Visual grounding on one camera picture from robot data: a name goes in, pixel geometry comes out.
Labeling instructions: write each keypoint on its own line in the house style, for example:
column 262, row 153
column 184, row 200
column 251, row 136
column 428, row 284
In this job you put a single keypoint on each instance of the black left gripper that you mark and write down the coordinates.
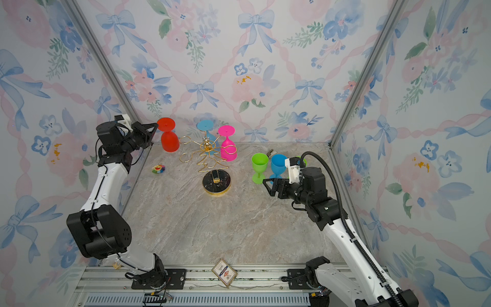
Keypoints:
column 140, row 129

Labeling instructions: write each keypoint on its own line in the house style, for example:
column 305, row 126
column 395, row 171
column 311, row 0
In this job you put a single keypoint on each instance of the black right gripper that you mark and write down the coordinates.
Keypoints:
column 284, row 183

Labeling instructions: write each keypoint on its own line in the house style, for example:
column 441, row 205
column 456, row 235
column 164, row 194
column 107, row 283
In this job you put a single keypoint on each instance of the red wine glass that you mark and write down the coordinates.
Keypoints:
column 169, row 140

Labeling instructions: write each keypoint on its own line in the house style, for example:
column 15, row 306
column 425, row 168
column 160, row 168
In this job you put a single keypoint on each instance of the blue wine glass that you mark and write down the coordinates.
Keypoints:
column 278, row 166

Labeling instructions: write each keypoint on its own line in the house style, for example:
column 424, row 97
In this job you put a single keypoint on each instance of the green wine glass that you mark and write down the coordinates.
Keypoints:
column 259, row 163
column 302, row 163

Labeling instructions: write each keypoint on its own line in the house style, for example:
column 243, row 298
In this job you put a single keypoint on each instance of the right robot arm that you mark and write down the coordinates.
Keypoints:
column 345, row 238

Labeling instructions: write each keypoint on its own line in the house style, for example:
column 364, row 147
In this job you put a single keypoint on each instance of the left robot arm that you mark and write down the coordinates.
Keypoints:
column 98, row 228

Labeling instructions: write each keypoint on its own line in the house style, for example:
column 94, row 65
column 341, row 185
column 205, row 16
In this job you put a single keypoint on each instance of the teal wine glass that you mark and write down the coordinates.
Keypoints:
column 205, row 126

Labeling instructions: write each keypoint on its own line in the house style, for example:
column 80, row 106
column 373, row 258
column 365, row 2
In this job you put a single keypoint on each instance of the pink wine glass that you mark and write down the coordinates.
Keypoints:
column 227, row 144

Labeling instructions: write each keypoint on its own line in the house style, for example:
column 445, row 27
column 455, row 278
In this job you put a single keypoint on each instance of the gold wine glass rack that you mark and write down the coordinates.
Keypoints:
column 216, row 180

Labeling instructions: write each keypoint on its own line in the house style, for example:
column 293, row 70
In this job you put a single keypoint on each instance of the rainbow flower plush toy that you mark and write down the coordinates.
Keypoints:
column 157, row 169

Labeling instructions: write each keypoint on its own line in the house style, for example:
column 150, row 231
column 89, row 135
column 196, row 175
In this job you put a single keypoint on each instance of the diamond label card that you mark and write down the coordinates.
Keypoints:
column 224, row 272

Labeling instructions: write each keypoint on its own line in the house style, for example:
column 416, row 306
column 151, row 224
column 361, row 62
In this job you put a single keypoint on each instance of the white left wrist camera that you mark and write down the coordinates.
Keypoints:
column 124, row 119

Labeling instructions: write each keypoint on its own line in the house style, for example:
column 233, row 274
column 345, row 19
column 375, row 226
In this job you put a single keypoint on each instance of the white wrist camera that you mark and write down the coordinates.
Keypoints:
column 124, row 119
column 293, row 165

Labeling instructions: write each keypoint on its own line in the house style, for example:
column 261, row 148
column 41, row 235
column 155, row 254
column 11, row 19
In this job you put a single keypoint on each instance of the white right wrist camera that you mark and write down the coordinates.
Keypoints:
column 293, row 165

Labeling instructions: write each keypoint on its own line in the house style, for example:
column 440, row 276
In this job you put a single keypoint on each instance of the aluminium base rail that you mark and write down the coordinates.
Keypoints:
column 263, row 285

